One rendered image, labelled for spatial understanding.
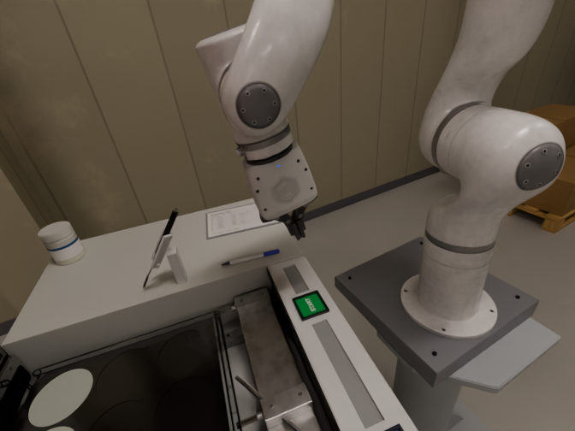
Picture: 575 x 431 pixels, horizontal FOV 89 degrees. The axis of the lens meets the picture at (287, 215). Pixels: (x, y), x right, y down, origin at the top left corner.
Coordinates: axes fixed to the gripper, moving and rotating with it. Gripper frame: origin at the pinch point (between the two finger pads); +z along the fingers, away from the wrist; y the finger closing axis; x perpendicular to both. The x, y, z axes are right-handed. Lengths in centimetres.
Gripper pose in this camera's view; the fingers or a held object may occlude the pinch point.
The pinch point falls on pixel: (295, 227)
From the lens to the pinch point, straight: 53.4
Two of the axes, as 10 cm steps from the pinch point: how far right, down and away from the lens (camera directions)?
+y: 9.0, -4.2, 1.2
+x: -3.3, -4.6, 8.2
